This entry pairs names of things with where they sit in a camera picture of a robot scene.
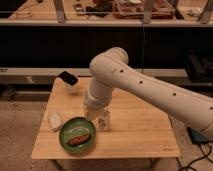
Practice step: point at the black object on shelf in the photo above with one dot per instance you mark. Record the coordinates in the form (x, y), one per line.
(99, 10)

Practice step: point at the wooden table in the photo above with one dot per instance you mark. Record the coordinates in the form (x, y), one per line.
(137, 131)

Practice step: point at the black foot pedal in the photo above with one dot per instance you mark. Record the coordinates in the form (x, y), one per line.
(196, 137)

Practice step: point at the brown sausage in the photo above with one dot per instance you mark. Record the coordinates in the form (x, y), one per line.
(79, 140)

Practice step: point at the white ceramic bottle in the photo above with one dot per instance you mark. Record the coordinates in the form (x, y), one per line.
(104, 121)

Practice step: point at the white cup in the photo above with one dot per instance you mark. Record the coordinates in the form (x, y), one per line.
(72, 87)

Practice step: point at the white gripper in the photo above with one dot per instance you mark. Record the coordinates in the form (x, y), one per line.
(94, 103)

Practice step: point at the tray of items on shelf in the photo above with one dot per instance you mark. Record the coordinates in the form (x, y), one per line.
(162, 9)

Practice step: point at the black rectangular object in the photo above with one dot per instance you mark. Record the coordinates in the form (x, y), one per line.
(68, 78)

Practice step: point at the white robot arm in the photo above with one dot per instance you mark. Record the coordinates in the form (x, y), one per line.
(110, 70)

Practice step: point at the green plate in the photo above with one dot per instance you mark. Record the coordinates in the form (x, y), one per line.
(73, 128)

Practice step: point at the eyeglasses on shelf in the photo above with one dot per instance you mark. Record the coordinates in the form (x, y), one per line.
(23, 13)

